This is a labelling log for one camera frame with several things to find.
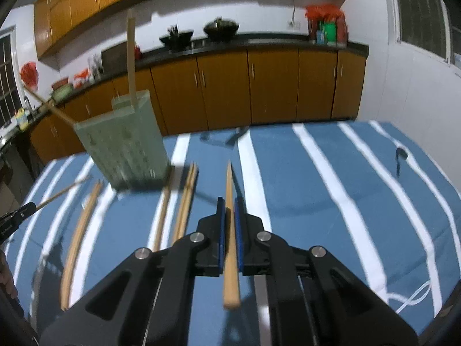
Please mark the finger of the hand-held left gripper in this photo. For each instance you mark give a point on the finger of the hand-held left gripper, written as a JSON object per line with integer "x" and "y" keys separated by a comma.
{"x": 16, "y": 216}

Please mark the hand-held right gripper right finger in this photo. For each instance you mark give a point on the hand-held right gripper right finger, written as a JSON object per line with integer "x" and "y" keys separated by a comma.
{"x": 239, "y": 238}

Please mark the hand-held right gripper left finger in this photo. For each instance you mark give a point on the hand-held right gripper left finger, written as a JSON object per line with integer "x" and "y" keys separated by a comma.
{"x": 221, "y": 238}

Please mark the wooden chopstick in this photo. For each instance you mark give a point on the wooden chopstick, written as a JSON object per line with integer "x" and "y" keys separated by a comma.
{"x": 230, "y": 288}
{"x": 61, "y": 194}
{"x": 131, "y": 43}
{"x": 190, "y": 202}
{"x": 76, "y": 241}
{"x": 46, "y": 104}
{"x": 181, "y": 216}
{"x": 162, "y": 212}

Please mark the green plastic utensil holder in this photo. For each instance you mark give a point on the green plastic utensil holder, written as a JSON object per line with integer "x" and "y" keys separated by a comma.
{"x": 126, "y": 144}

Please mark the person's left hand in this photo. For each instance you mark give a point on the person's left hand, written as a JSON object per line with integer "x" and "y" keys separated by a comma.
{"x": 5, "y": 272}

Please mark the blue white striped tablecloth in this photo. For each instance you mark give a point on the blue white striped tablecloth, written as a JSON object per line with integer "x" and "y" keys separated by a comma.
{"x": 317, "y": 194}

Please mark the yellow detergent bottle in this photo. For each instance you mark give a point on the yellow detergent bottle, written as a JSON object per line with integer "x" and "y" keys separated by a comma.
{"x": 22, "y": 119}

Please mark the metal faucet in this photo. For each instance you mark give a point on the metal faucet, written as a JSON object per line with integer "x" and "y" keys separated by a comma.
{"x": 27, "y": 106}

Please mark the green basin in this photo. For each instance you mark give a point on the green basin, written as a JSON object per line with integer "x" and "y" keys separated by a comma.
{"x": 62, "y": 93}

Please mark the red basin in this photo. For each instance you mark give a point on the red basin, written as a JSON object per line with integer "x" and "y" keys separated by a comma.
{"x": 60, "y": 83}

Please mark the hanging red plastic bag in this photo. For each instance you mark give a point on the hanging red plastic bag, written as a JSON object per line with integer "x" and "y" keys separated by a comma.
{"x": 29, "y": 74}

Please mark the red and white bag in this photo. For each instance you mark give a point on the red and white bag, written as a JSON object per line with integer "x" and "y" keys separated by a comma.
{"x": 81, "y": 76}

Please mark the wooden lower kitchen cabinets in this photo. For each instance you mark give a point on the wooden lower kitchen cabinets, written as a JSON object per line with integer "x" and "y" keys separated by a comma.
{"x": 273, "y": 86}

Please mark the wooden kitchen cabinets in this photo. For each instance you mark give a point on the wooden kitchen cabinets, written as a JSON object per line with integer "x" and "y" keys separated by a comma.
{"x": 273, "y": 86}
{"x": 83, "y": 0}

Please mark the clear bottle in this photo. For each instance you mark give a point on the clear bottle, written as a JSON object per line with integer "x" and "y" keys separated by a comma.
{"x": 96, "y": 66}

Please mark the dark metal spoon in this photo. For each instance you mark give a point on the dark metal spoon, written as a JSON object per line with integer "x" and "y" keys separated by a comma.
{"x": 399, "y": 158}

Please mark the dark cutting board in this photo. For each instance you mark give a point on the dark cutting board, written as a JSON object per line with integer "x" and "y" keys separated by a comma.
{"x": 113, "y": 57}

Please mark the black kitchen countertop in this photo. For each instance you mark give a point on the black kitchen countertop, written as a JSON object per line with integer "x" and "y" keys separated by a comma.
{"x": 281, "y": 39}

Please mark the red sauce bottle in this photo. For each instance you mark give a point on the red sauce bottle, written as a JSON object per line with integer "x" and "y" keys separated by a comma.
{"x": 137, "y": 53}

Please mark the black wok with lid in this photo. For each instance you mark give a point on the black wok with lid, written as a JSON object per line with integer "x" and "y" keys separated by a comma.
{"x": 221, "y": 30}

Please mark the green box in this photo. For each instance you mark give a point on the green box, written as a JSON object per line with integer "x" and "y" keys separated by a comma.
{"x": 327, "y": 31}

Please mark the wooden upper kitchen cabinets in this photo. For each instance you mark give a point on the wooden upper kitchen cabinets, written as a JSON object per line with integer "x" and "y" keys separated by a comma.
{"x": 83, "y": 0}

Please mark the red plastic bag over bottles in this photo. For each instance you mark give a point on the red plastic bag over bottles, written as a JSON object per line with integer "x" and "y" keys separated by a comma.
{"x": 324, "y": 11}

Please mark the barred window with white frame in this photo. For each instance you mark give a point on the barred window with white frame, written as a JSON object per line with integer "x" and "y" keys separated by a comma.
{"x": 7, "y": 79}
{"x": 421, "y": 10}

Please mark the white wall socket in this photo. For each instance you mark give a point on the white wall socket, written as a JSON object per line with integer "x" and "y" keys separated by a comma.
{"x": 294, "y": 25}

